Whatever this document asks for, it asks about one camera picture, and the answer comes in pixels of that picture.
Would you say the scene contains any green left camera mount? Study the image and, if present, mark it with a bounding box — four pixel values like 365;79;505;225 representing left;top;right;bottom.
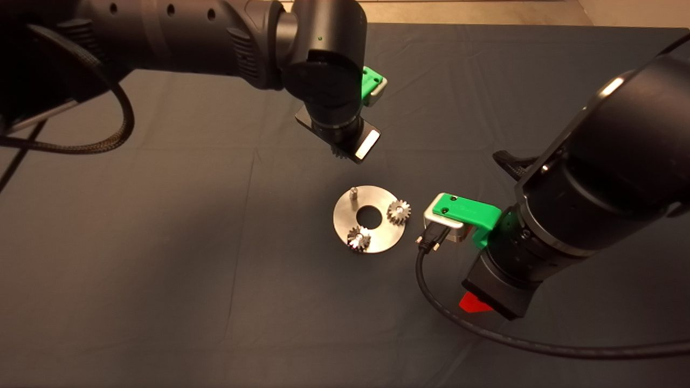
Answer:
360;66;384;106

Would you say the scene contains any silver right camera box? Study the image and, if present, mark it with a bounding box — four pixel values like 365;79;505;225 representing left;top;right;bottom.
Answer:
423;197;470;244

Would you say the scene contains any round metal carrier plate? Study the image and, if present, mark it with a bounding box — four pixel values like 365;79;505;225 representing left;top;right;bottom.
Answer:
333;185;406;254

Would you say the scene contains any black right camera cable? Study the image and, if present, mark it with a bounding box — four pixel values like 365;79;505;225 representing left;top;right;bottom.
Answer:
415;33;690;360

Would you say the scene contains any silver camera box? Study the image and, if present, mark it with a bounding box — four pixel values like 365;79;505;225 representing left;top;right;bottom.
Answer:
369;75;388;107
423;197;470;244

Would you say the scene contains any dark grey table cloth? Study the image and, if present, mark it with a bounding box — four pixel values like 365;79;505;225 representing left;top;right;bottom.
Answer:
0;22;690;388

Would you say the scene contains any silver left camera box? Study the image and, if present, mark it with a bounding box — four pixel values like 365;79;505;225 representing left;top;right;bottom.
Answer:
369;75;388;107

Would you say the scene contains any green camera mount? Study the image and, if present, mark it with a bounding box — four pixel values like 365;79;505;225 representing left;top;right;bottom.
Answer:
433;193;518;250
360;66;384;106

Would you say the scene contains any black braided cable sleeve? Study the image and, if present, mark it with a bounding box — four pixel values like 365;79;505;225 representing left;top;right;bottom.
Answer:
492;151;540;181
0;24;135;155

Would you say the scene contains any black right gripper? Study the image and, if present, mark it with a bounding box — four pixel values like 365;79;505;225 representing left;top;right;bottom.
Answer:
458;252;540;321

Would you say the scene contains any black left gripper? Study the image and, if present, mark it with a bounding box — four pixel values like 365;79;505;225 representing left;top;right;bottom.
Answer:
295;105;382;164

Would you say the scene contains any green right camera mount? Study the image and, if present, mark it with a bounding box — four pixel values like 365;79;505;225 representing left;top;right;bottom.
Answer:
433;193;518;250

